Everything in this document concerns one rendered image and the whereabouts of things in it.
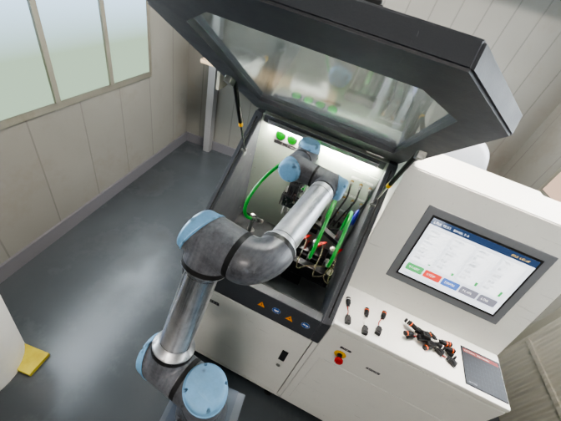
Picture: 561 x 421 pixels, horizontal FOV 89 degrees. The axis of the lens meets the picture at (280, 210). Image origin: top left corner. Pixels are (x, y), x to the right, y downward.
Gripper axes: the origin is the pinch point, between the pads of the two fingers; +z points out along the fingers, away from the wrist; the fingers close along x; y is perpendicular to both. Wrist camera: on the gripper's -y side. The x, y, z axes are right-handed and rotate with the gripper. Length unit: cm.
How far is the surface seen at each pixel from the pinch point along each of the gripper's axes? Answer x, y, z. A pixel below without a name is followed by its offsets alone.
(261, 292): 3.9, 23.1, 26.0
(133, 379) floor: -46, 50, 120
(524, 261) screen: 87, -9, -18
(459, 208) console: 58, -11, -27
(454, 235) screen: 62, -8, -17
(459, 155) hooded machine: 95, -160, 2
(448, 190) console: 51, -12, -31
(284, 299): 13.6, 21.4, 25.6
